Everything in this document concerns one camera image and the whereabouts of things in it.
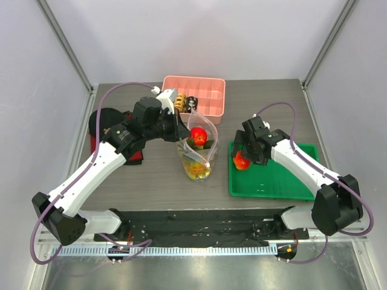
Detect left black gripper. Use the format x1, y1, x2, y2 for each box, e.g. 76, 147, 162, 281
145, 108, 192, 143

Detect red fake apple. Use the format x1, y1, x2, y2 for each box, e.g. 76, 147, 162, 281
187, 127, 207, 146

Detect red fake tomato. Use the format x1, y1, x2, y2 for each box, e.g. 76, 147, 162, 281
232, 150, 251, 171

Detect clear zip top bag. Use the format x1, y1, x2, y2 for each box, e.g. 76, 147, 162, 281
177, 111, 220, 180

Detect yellow fake banana bunch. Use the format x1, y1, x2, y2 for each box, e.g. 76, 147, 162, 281
183, 161, 211, 180

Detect fake pineapple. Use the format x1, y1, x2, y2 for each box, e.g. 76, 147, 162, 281
186, 138, 214, 151

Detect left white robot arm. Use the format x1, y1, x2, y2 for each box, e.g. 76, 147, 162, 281
32, 90, 190, 246

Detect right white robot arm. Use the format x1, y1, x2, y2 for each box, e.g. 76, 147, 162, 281
230, 116, 363, 239

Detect yellow striped donut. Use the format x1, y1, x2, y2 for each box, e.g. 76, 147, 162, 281
174, 93, 187, 113

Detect black sprinkled donut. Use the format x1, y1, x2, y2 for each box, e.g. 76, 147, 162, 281
184, 96, 198, 114

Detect pink compartment box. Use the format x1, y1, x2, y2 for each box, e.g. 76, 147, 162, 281
162, 76, 226, 125

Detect green plastic tray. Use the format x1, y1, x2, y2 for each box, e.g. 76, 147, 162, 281
229, 157, 314, 201

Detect black and red cap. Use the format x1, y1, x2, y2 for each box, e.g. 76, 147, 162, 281
88, 108, 131, 154

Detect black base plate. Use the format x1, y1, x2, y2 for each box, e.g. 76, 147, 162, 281
108, 208, 309, 248

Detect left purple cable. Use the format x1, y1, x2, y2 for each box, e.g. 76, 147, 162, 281
30, 82, 155, 277

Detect slotted cable duct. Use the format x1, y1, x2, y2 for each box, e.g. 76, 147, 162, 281
58, 244, 278, 257

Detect left aluminium frame post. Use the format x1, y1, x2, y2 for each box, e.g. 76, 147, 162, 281
36, 0, 93, 93

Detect aluminium frame post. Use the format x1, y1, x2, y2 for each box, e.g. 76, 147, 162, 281
302, 0, 358, 89
36, 0, 93, 93

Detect right aluminium frame post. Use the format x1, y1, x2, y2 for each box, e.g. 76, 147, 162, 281
302, 0, 358, 89

